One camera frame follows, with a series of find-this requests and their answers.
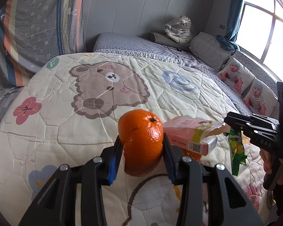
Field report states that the orange peel piece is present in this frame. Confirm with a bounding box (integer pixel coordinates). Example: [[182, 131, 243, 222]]
[[181, 148, 202, 162]]

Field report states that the grey patterned cushion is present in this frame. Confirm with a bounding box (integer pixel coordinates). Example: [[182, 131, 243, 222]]
[[190, 32, 235, 71]]

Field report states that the grey bolster pillow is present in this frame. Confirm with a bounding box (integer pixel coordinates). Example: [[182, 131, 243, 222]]
[[148, 32, 190, 52]]

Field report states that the cartoon quilted bed cover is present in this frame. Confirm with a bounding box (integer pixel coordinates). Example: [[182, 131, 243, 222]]
[[0, 53, 272, 225]]

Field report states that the green yellow candy wrapper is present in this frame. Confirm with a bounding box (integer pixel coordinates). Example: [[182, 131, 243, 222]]
[[228, 129, 247, 176]]

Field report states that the baby print pillow right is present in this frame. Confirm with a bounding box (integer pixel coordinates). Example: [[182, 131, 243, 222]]
[[243, 79, 278, 117]]

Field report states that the grey quilted sofa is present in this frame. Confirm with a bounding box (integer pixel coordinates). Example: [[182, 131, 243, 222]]
[[93, 33, 277, 114]]

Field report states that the person's right hand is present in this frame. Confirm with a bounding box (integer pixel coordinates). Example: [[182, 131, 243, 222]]
[[260, 149, 283, 185]]

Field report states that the baby print pillow left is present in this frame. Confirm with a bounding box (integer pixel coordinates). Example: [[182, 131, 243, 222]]
[[217, 57, 255, 95]]

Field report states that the baby print pillow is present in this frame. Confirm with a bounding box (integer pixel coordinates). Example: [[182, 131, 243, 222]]
[[217, 57, 255, 95], [243, 79, 278, 117]]

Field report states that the pink small carton box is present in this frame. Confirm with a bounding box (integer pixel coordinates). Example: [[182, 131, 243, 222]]
[[163, 116, 230, 156]]

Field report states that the blue curtain left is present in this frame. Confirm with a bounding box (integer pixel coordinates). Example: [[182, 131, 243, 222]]
[[216, 0, 244, 51]]

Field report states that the orange fruit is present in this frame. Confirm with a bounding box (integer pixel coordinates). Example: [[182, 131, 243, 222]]
[[118, 109, 164, 176]]

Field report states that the tiger plush in plastic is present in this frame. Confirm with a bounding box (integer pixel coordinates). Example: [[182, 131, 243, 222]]
[[164, 15, 196, 44]]

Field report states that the window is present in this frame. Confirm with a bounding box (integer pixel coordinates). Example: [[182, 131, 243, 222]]
[[236, 0, 283, 81]]

